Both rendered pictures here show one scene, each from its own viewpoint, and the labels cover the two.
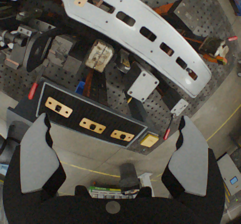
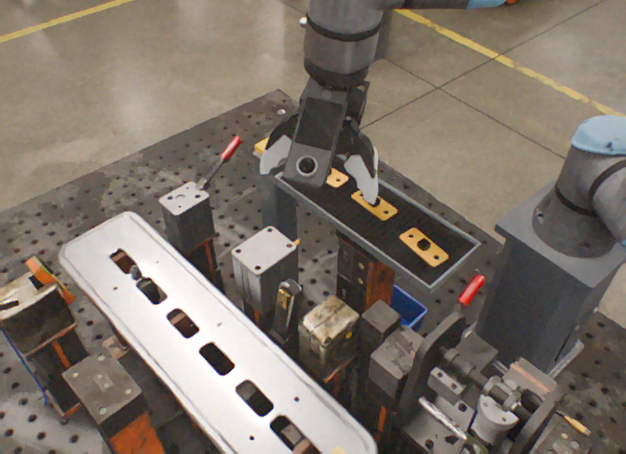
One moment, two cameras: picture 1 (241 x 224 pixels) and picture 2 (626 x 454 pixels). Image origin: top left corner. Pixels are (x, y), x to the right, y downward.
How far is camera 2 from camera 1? 0.64 m
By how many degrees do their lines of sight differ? 10
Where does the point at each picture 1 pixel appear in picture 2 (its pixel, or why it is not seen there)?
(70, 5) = not seen: outside the picture
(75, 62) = (372, 316)
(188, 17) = (106, 377)
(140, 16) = (222, 397)
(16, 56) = (477, 349)
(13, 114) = (578, 271)
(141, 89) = (269, 245)
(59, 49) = (399, 353)
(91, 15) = (324, 421)
